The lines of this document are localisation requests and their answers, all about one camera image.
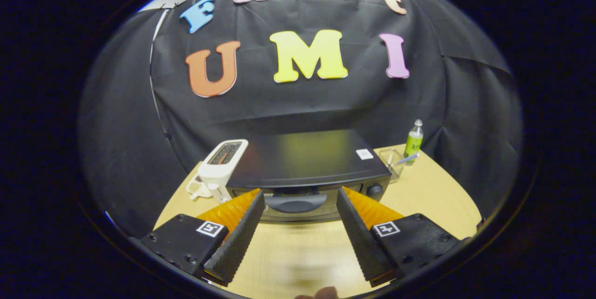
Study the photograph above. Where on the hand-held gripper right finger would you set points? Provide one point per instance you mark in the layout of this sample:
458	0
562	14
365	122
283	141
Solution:
361	238

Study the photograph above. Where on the black toaster oven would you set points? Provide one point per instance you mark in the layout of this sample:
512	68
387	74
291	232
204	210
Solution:
302	154

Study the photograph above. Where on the black backdrop cloth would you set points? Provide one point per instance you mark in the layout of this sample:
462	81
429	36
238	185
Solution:
302	103

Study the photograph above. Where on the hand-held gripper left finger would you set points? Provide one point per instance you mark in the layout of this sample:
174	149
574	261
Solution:
240	238

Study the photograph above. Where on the blue pen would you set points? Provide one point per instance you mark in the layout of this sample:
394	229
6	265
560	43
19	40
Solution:
407	158

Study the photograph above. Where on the clear glass container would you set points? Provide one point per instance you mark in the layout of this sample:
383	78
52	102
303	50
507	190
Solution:
391	164

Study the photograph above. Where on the white pop-up toaster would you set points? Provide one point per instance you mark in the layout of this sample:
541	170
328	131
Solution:
216	173

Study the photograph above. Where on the small white snack plate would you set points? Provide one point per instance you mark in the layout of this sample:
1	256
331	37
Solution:
195	189

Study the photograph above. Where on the green label drink bottle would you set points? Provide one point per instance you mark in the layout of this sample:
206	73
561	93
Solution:
413	143

